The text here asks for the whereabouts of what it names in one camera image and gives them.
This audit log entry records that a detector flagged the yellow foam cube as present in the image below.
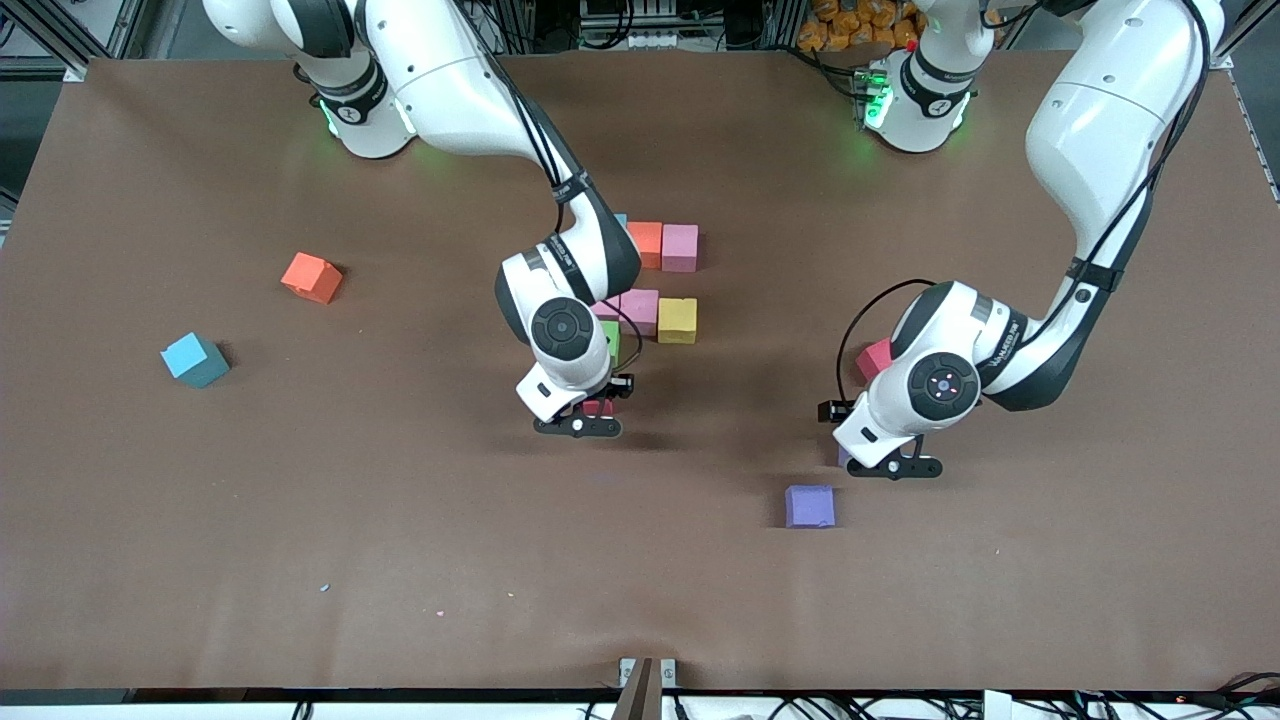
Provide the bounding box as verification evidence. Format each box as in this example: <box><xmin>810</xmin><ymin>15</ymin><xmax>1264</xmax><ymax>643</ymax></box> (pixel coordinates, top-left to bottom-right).
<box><xmin>657</xmin><ymin>297</ymin><xmax>698</xmax><ymax>346</ymax></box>

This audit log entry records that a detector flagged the white socket strip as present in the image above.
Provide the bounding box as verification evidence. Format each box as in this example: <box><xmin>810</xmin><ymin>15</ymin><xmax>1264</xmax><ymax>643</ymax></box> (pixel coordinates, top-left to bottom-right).
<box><xmin>580</xmin><ymin>0</ymin><xmax>701</xmax><ymax>51</ymax></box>

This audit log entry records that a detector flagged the white power strip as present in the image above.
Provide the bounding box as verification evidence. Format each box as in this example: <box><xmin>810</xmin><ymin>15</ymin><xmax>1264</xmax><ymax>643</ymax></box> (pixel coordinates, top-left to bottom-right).
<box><xmin>385</xmin><ymin>0</ymin><xmax>471</xmax><ymax>37</ymax></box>

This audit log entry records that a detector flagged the orange yellow packets pile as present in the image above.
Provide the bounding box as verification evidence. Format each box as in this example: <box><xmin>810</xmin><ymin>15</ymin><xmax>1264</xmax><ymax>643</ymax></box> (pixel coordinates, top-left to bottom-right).
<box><xmin>798</xmin><ymin>0</ymin><xmax>921</xmax><ymax>53</ymax></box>

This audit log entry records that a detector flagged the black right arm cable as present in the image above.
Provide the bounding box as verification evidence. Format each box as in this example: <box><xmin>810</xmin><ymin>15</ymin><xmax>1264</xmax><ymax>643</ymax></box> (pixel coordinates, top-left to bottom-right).
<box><xmin>455</xmin><ymin>0</ymin><xmax>646</xmax><ymax>379</ymax></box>

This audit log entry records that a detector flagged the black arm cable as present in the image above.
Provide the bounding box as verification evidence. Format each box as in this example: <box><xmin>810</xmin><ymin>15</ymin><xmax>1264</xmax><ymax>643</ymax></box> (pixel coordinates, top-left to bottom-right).
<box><xmin>836</xmin><ymin>0</ymin><xmax>1216</xmax><ymax>403</ymax></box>
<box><xmin>455</xmin><ymin>0</ymin><xmax>646</xmax><ymax>379</ymax></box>

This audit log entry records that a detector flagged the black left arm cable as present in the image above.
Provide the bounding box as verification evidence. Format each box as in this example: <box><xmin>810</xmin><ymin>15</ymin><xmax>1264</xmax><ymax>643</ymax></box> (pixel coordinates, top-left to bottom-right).
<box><xmin>836</xmin><ymin>0</ymin><xmax>1216</xmax><ymax>403</ymax></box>

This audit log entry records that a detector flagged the metal camera stand bracket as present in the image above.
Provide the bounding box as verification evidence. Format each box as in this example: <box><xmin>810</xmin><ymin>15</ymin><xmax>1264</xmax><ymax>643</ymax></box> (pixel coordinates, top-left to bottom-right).
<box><xmin>618</xmin><ymin>657</ymin><xmax>678</xmax><ymax>720</ymax></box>

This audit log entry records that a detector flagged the aluminium table edge rail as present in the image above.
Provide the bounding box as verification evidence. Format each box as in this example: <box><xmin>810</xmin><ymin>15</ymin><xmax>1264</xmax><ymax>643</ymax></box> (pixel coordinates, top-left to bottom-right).
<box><xmin>1240</xmin><ymin>95</ymin><xmax>1280</xmax><ymax>206</ymax></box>

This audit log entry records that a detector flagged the aluminium frame post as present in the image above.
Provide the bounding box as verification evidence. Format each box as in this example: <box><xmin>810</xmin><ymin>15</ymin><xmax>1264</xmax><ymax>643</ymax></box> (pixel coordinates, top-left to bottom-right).
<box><xmin>1212</xmin><ymin>0</ymin><xmax>1280</xmax><ymax>71</ymax></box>
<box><xmin>0</xmin><ymin>0</ymin><xmax>91</xmax><ymax>83</ymax></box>

